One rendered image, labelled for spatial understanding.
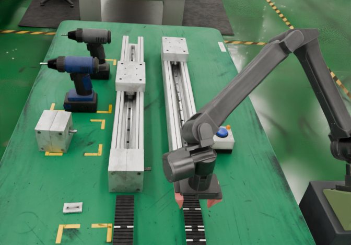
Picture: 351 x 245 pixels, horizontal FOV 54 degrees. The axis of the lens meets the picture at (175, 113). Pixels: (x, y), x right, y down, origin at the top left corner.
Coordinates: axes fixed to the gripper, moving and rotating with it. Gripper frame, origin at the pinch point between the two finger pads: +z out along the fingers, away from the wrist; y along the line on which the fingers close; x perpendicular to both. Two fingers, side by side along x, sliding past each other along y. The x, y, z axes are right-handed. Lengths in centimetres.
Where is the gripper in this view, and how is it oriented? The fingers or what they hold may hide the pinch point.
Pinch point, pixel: (194, 205)
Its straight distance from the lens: 97.2
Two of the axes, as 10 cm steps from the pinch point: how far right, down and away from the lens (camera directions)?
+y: -9.9, -0.3, -1.3
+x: 0.8, 6.1, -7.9
